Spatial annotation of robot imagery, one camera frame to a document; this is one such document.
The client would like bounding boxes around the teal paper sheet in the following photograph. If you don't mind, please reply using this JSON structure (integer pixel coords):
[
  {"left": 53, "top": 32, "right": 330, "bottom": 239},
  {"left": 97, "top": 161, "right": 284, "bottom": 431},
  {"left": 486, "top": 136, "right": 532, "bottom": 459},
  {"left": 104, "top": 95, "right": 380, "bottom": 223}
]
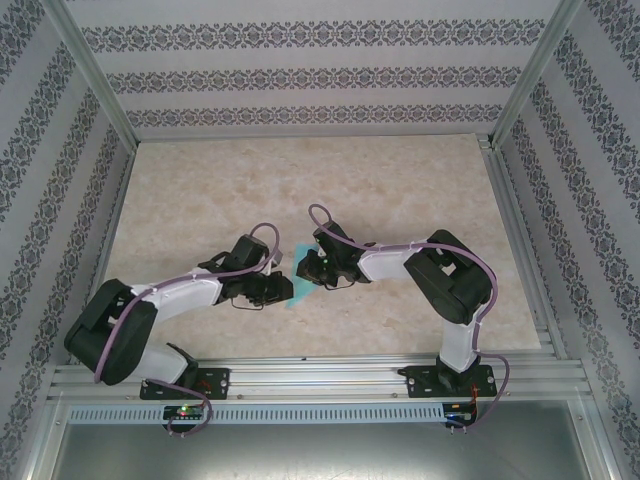
[{"left": 284, "top": 241, "right": 322, "bottom": 310}]

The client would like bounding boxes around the left controller board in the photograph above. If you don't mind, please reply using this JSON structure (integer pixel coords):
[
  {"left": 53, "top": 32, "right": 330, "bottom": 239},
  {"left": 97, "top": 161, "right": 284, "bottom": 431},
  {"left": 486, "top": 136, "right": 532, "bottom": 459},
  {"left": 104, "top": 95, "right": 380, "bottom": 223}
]
[{"left": 163, "top": 405, "right": 206, "bottom": 420}]

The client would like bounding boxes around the controller board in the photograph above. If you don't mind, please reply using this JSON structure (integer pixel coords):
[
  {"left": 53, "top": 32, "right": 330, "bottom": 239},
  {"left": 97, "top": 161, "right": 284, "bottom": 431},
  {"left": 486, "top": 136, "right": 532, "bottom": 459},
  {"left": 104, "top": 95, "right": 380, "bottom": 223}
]
[
  {"left": 163, "top": 405, "right": 206, "bottom": 420},
  {"left": 443, "top": 402, "right": 480, "bottom": 429}
]

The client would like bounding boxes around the grey metal tray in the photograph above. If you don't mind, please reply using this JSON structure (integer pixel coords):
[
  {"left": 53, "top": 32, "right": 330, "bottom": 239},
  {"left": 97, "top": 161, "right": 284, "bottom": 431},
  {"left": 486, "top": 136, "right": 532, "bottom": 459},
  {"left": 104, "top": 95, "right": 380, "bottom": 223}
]
[{"left": 29, "top": 422, "right": 626, "bottom": 480}]

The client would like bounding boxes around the right controller board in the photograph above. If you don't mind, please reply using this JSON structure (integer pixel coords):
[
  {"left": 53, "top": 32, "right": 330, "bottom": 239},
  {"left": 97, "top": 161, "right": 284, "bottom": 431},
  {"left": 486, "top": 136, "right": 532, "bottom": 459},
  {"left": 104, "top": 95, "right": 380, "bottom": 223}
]
[{"left": 443, "top": 402, "right": 480, "bottom": 429}]

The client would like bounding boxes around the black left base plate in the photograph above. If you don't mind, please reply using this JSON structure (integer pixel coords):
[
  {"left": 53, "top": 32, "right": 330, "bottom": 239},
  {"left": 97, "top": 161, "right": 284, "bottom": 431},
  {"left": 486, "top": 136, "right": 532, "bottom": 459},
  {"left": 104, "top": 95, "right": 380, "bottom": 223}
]
[{"left": 139, "top": 368, "right": 232, "bottom": 401}]

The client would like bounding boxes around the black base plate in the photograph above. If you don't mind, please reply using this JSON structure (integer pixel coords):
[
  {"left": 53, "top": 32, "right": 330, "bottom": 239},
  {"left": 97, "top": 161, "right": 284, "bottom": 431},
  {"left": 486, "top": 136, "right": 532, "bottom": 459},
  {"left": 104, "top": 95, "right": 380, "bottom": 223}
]
[
  {"left": 139, "top": 368, "right": 232, "bottom": 401},
  {"left": 405, "top": 364, "right": 497, "bottom": 400}
]

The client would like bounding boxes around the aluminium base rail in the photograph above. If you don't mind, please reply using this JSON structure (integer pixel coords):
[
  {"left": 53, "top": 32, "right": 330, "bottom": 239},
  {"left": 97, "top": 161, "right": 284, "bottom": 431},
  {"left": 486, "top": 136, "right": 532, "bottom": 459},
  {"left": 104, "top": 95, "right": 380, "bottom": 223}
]
[{"left": 47, "top": 352, "right": 594, "bottom": 401}]

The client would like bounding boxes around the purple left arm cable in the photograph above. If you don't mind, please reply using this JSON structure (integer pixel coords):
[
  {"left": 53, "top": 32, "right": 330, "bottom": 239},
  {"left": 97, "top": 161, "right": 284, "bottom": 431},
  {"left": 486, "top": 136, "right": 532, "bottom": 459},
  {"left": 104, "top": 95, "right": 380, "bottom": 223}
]
[{"left": 93, "top": 222, "right": 281, "bottom": 439}]

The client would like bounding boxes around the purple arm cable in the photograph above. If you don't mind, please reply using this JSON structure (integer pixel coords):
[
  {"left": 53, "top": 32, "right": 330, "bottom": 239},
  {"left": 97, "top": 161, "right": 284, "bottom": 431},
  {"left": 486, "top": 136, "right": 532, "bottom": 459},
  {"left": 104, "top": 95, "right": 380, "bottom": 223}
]
[
  {"left": 93, "top": 222, "right": 281, "bottom": 439},
  {"left": 307, "top": 202, "right": 511, "bottom": 434}
]

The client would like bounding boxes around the slotted grey cable duct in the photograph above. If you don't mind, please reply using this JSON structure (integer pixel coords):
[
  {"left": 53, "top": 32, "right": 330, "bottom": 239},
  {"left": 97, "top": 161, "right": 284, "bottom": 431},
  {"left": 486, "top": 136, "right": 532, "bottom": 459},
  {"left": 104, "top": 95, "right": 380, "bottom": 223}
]
[{"left": 67, "top": 402, "right": 447, "bottom": 426}]

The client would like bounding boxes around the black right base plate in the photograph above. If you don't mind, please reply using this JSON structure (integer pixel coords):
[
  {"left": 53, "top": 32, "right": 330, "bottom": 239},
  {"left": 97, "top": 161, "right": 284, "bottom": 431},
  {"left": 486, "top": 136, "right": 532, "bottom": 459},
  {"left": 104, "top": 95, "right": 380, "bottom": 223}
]
[{"left": 405, "top": 364, "right": 497, "bottom": 400}]

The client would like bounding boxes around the aluminium side rail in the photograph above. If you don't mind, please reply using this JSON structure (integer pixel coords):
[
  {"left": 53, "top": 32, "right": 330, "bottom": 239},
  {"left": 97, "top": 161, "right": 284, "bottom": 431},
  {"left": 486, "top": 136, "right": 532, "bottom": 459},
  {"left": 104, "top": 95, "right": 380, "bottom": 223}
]
[{"left": 477, "top": 133, "right": 569, "bottom": 361}]

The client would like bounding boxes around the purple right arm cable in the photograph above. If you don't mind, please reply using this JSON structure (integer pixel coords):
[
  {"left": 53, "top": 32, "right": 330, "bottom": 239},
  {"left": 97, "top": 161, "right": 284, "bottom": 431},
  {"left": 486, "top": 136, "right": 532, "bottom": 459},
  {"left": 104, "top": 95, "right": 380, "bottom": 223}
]
[{"left": 307, "top": 202, "right": 511, "bottom": 434}]

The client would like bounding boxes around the aluminium frame post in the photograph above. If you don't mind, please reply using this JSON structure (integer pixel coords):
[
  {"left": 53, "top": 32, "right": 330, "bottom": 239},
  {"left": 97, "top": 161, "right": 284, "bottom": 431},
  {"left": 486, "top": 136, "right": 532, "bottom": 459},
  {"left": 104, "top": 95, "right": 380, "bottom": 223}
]
[
  {"left": 492, "top": 0, "right": 586, "bottom": 146},
  {"left": 42, "top": 0, "right": 139, "bottom": 146}
]

